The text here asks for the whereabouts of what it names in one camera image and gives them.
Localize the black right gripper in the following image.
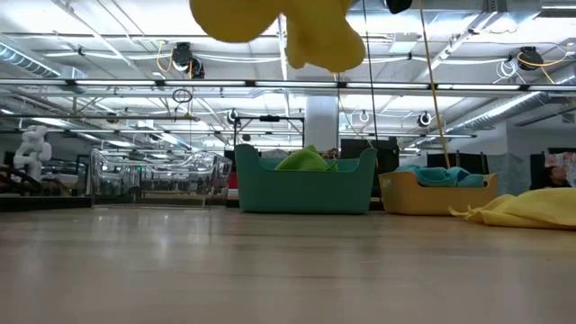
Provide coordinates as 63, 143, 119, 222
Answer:
385, 0, 413, 15

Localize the yellow microfiber towel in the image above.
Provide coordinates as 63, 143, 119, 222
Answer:
188, 0, 366, 73
448, 186, 576, 230

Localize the blue microfiber towel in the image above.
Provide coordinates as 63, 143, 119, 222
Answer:
395, 164, 472, 188
456, 173, 486, 189

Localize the white pillar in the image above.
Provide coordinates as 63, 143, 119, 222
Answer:
304, 94, 340, 154

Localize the black cabinet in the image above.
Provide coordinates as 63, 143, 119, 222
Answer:
339, 137, 401, 199

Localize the black partition panel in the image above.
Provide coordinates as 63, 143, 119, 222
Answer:
426, 151, 491, 176

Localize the yellow plastic basket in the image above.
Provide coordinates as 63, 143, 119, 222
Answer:
377, 170, 500, 216

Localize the teal plastic basket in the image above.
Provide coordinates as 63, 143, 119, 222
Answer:
233, 142, 378, 215

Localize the floral patterned cloth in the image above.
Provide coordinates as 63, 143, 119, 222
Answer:
544, 151, 576, 181

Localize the person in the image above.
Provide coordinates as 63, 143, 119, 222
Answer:
541, 165, 573, 190

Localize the long ceiling light bar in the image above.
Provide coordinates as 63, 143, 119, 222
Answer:
0, 77, 576, 94

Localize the clear plastic basket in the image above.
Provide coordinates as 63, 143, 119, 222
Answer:
88, 148, 234, 209

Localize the white robot figure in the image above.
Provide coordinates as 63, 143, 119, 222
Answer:
12, 124, 53, 182

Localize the black hanging cord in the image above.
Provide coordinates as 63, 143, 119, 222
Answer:
361, 0, 382, 152

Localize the yellow hanging cord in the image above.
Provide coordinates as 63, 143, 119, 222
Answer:
418, 0, 452, 170

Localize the black ceiling cable reel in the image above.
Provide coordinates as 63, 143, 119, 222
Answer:
171, 41, 206, 80
517, 46, 545, 72

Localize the black coiled cable loop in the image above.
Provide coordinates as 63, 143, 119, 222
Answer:
171, 87, 194, 104

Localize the silver ventilation duct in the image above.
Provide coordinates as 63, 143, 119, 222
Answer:
0, 42, 87, 81

